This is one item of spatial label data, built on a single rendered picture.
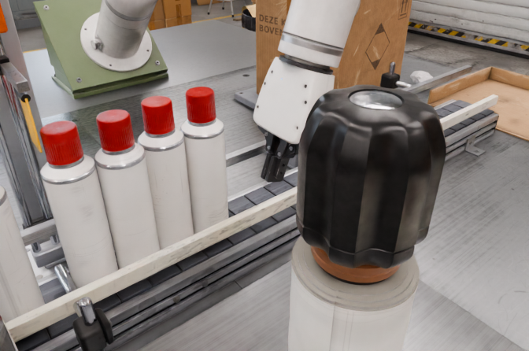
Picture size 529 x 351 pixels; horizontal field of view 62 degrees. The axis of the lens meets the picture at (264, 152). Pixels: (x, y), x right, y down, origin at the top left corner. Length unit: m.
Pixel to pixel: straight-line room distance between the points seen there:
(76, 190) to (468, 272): 0.51
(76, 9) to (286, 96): 0.89
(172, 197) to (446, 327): 0.33
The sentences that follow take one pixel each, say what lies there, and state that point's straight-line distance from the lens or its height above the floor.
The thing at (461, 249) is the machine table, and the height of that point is 0.83.
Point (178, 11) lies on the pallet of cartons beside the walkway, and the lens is 4.16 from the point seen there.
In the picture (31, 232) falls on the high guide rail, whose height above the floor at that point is 0.96.
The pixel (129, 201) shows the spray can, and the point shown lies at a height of 1.00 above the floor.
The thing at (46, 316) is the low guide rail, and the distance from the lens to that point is 0.52.
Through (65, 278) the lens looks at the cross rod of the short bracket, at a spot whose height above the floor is 0.91.
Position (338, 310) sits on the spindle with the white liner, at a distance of 0.29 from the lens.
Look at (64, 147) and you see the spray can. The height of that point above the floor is 1.07.
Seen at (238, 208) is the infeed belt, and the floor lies 0.88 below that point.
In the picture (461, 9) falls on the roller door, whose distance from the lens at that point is 5.10.
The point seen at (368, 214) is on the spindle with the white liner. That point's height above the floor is 1.13.
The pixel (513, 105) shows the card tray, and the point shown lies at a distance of 1.27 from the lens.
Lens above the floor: 1.27
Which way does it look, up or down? 29 degrees down
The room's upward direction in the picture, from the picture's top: straight up
